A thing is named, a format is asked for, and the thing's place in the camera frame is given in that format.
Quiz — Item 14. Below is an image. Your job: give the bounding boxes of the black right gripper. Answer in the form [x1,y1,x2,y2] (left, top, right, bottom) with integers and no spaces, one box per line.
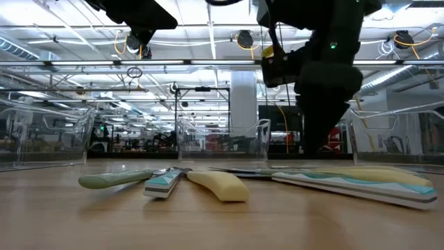
[293,29,364,156]

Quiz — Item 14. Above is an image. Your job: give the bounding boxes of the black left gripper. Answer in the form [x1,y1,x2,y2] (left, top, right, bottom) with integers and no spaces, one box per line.
[85,0,178,46]

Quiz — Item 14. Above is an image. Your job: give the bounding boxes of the teal patterned handle knife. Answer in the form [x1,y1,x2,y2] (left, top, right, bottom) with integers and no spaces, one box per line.
[239,169,438,210]
[143,167,187,199]

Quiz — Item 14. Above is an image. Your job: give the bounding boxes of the yellow handled knife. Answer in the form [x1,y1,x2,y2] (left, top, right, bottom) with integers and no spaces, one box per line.
[172,167,251,203]
[263,165,434,189]

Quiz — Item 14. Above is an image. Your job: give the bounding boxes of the red white object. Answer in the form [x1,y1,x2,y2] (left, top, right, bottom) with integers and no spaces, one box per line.
[327,127,343,153]

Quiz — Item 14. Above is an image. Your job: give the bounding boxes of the black monitor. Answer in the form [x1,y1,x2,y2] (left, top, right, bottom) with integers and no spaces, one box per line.
[258,105,303,133]

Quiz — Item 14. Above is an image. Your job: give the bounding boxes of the white column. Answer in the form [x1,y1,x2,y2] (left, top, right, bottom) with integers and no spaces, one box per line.
[230,71,259,138]

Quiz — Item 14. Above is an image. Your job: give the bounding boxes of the clear plastic bin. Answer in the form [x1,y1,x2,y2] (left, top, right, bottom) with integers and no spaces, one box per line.
[0,99,96,173]
[345,99,444,175]
[176,117,272,162]

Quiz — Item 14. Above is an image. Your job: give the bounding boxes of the black ceiling cable reel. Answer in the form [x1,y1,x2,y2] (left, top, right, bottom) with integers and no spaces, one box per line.
[125,33,153,60]
[236,29,255,50]
[394,29,415,50]

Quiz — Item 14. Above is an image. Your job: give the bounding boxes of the black hanging cable loop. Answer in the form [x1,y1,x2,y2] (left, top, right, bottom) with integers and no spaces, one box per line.
[126,66,144,79]

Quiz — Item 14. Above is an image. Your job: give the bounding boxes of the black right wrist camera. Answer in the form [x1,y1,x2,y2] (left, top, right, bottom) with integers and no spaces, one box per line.
[260,44,303,89]

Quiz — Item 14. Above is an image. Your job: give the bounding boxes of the silver ventilation duct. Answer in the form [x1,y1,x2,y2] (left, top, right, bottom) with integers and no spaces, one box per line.
[0,36,62,64]
[359,41,444,97]

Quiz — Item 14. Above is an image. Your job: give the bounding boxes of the black frame stand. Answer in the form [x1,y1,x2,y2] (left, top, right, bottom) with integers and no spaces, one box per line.
[174,86,231,140]

